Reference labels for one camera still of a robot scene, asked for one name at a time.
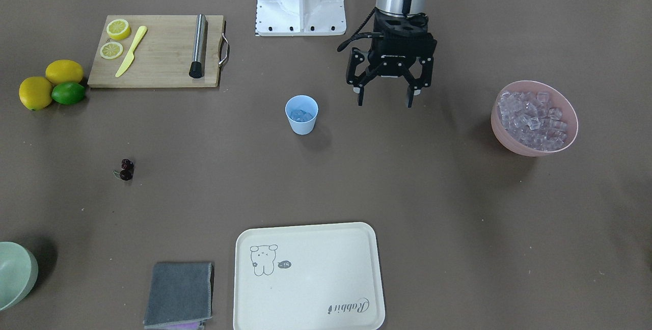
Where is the dark red cherries pair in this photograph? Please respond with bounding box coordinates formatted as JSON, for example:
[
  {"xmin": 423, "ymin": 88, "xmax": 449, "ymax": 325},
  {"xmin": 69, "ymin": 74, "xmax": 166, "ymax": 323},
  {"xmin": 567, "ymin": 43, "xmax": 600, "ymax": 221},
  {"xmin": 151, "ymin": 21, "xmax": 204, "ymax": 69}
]
[{"xmin": 113, "ymin": 158, "xmax": 135, "ymax": 181}]

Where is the mint green bowl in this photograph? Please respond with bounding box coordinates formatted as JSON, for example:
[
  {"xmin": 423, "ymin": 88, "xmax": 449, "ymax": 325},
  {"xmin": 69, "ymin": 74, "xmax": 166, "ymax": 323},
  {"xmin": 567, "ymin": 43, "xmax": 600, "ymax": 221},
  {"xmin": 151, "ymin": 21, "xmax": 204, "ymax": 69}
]
[{"xmin": 1, "ymin": 241, "xmax": 39, "ymax": 311}]

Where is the grey folded cloth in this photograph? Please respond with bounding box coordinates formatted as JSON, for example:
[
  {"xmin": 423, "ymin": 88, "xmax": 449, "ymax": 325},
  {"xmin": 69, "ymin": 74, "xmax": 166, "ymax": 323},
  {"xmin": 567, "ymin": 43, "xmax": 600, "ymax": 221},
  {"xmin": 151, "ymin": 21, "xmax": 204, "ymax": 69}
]
[{"xmin": 144, "ymin": 261, "xmax": 213, "ymax": 329}]

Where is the pink bowl of ice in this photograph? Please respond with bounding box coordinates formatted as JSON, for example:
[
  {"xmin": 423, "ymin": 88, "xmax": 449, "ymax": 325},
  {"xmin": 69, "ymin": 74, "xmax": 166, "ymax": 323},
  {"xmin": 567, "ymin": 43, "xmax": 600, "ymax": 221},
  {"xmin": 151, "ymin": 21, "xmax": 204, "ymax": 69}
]
[{"xmin": 491, "ymin": 81, "xmax": 579, "ymax": 157}]

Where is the wooden cutting board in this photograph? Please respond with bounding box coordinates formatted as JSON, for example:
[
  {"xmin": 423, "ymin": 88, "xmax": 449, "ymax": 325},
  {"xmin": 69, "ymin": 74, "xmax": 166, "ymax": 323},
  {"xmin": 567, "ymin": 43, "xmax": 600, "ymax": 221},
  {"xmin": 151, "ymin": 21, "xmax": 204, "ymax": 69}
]
[{"xmin": 88, "ymin": 15, "xmax": 225, "ymax": 89}]

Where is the light blue plastic cup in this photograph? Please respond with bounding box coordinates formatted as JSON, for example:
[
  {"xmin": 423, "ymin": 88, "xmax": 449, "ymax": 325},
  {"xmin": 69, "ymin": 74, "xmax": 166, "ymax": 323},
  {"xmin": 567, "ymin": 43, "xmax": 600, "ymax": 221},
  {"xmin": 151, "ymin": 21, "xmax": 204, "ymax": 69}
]
[{"xmin": 285, "ymin": 95, "xmax": 319, "ymax": 135}]

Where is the steel rod black tip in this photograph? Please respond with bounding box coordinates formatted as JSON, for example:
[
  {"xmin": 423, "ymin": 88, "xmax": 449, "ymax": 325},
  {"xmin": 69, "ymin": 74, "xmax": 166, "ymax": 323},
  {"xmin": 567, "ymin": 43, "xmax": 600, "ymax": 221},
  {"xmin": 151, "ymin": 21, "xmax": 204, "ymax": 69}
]
[{"xmin": 188, "ymin": 14, "xmax": 208, "ymax": 79}]

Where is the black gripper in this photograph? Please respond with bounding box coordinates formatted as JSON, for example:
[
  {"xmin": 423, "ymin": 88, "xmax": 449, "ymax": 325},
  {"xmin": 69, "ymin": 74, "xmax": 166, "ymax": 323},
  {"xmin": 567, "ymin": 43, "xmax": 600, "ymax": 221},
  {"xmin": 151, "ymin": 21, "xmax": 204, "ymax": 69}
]
[{"xmin": 346, "ymin": 14, "xmax": 437, "ymax": 108}]

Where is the yellow lemon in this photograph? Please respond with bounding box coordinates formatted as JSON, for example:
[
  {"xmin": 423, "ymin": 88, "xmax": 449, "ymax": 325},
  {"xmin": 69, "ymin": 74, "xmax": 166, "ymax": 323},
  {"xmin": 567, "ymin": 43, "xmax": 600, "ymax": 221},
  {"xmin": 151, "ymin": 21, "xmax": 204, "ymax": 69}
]
[
  {"xmin": 19, "ymin": 76, "xmax": 53, "ymax": 111},
  {"xmin": 46, "ymin": 59, "xmax": 84, "ymax": 86}
]

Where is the green lime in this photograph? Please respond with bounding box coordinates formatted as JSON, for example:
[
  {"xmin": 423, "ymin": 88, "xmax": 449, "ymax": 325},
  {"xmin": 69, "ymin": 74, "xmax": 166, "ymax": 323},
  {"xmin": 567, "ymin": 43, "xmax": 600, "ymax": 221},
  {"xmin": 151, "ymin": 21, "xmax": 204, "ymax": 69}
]
[{"xmin": 51, "ymin": 81, "xmax": 86, "ymax": 105}]

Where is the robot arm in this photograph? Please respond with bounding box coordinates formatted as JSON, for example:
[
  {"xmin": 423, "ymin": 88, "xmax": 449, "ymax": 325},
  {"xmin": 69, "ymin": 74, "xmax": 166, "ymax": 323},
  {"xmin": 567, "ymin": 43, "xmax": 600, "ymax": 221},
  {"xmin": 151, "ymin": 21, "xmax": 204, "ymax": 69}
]
[{"xmin": 337, "ymin": 0, "xmax": 437, "ymax": 107}]

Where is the cream rectangular tray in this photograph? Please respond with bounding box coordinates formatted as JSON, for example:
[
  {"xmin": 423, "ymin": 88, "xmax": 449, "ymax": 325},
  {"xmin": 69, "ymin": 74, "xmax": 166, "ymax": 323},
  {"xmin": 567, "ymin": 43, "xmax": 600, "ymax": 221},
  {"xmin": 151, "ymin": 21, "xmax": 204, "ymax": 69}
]
[{"xmin": 233, "ymin": 223, "xmax": 385, "ymax": 329}]

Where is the yellow plastic knife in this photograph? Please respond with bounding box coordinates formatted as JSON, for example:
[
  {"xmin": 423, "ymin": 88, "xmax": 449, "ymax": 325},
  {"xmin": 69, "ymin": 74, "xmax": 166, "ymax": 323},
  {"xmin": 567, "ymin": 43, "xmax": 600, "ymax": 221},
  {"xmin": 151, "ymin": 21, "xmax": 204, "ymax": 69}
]
[{"xmin": 115, "ymin": 25, "xmax": 148, "ymax": 78}]

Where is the lemon slice near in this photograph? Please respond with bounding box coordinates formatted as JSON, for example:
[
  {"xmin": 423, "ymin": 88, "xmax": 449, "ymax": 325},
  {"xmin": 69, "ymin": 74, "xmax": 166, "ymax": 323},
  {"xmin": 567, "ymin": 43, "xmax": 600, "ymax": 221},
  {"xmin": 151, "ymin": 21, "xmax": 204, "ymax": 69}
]
[{"xmin": 99, "ymin": 41, "xmax": 124, "ymax": 60}]

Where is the lemon slice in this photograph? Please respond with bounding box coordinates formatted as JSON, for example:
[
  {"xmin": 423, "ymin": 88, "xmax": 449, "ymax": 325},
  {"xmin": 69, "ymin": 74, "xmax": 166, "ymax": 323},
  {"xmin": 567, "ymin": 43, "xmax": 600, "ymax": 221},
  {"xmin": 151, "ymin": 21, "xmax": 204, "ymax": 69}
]
[
  {"xmin": 105, "ymin": 18, "xmax": 132, "ymax": 41},
  {"xmin": 99, "ymin": 41, "xmax": 124, "ymax": 60}
]

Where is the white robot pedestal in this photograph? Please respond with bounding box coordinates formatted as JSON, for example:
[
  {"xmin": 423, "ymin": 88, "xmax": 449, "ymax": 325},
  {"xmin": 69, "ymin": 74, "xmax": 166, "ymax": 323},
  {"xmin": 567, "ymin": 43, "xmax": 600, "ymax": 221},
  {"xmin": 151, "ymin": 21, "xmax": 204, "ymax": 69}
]
[{"xmin": 255, "ymin": 0, "xmax": 347, "ymax": 36}]

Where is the lemon slice far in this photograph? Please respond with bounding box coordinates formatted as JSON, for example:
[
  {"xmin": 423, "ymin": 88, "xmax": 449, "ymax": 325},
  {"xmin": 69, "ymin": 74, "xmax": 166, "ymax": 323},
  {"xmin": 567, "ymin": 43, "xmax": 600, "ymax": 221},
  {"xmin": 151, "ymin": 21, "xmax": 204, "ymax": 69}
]
[{"xmin": 105, "ymin": 18, "xmax": 132, "ymax": 41}]

